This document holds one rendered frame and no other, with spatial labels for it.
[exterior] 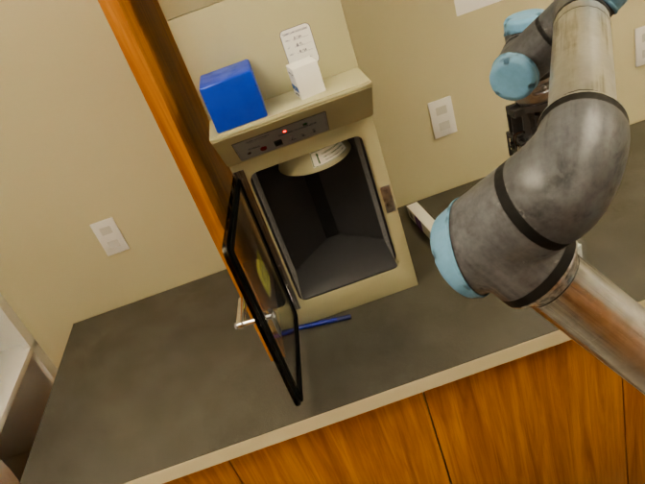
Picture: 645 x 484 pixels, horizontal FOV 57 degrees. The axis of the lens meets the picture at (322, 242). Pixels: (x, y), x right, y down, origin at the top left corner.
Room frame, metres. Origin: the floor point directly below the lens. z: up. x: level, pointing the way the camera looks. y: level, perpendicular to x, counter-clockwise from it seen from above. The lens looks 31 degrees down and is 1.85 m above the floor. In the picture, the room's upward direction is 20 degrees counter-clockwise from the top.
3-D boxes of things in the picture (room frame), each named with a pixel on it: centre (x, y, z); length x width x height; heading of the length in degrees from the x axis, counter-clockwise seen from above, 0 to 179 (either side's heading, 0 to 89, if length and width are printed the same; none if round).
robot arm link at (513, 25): (0.99, -0.46, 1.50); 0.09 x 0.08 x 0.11; 143
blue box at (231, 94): (1.13, 0.06, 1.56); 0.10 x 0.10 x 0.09; 89
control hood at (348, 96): (1.13, -0.03, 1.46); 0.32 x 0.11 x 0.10; 89
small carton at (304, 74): (1.13, -0.08, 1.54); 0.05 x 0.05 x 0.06; 7
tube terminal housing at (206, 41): (1.31, -0.03, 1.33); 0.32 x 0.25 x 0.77; 89
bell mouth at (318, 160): (1.28, -0.05, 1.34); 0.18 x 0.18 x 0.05
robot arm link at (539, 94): (0.99, -0.46, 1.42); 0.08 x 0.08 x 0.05
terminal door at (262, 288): (1.02, 0.14, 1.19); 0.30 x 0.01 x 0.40; 173
